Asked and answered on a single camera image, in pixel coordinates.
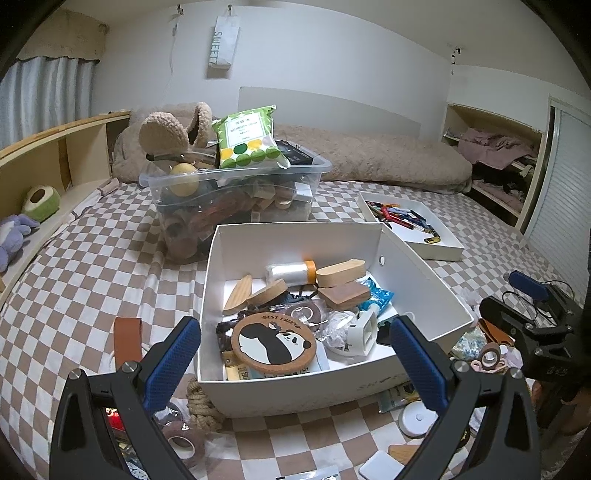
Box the white wall paper bag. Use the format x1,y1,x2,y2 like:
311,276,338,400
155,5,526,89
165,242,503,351
205,16,241,70

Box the brown leather piece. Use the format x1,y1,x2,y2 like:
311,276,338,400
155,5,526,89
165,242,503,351
478,318,515,347

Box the half-moon wooden piece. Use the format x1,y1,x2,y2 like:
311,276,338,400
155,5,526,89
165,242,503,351
223,274,254,316

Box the white shallow tray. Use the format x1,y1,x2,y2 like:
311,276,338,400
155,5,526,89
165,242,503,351
359,193,465,261

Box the oval wooden lid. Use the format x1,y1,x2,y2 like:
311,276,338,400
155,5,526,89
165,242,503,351
316,259,365,288

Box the blue yellow packet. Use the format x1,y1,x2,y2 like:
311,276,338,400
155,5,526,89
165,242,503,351
379,383,419,414

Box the white louvered sliding door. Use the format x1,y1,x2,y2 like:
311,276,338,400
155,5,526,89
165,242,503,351
526,95,591,278

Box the beige curtain valance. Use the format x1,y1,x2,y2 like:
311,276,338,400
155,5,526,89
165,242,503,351
16,9,109,63

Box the grey curtain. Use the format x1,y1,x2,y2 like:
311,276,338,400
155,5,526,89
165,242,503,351
0,55,95,151

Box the closet shelf with clothes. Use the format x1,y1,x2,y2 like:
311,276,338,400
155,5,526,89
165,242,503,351
441,104,546,232

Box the cork half-round piece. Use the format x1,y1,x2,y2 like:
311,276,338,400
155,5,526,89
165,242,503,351
247,280,289,308

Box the floral fabric pouch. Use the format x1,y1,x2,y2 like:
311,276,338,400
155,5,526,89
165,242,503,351
452,330,488,361

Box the brown leather strap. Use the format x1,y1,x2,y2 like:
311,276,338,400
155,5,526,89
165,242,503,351
113,317,145,365

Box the white tape dispenser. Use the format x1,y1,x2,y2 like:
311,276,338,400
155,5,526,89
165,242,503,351
346,310,378,356

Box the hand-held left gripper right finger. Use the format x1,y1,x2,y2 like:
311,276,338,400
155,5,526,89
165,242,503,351
390,316,541,480

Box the plastic wrap roll orange end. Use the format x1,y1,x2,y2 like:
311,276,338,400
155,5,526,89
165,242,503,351
265,260,317,284

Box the green snack bag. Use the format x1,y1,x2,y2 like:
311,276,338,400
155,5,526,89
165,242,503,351
211,106,291,169

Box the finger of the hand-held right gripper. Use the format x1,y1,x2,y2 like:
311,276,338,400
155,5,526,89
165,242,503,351
479,298,561,344
508,271,578,308

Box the patterned brown tape roll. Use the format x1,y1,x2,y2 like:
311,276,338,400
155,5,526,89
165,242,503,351
166,429,206,467

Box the black cable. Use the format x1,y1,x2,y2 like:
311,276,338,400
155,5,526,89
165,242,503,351
503,279,578,319

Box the purple plush toy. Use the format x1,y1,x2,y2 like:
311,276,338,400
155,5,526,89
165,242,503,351
0,213,41,273

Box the avocado plush toy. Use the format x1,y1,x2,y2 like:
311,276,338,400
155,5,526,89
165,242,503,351
21,185,62,223

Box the brown rectangular wooden block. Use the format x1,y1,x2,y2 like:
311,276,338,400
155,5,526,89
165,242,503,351
318,282,371,311

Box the white cardboard storage box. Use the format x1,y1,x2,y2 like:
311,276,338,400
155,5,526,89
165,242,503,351
198,222,476,416

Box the small flat wooden piece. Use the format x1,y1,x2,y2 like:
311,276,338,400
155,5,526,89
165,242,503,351
388,444,421,464

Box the wooden shelf unit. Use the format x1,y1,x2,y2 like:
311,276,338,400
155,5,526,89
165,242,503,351
0,111,132,296

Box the coiled beige rope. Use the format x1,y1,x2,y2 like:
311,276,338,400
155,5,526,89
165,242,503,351
186,377,225,432

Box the yellow ball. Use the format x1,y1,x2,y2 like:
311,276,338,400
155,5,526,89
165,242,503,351
171,162,200,197

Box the long beige pillow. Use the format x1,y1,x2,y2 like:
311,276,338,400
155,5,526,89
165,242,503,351
113,104,474,195

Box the pile of coloured pens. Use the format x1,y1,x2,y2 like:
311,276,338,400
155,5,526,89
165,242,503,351
367,200,441,244

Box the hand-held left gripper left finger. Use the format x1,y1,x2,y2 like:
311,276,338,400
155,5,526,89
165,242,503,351
50,316,201,480

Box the fuzzy beige slipper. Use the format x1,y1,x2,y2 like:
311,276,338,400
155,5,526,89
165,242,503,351
187,102,213,148
140,112,189,155

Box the blue white plastic packet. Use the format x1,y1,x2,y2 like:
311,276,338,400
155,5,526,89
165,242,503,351
360,277,395,315

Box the panda print cork coaster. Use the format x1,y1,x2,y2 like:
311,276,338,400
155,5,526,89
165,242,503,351
231,313,317,374

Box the clear plastic storage bin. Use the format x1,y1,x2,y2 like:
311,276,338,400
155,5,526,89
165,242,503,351
141,154,333,265

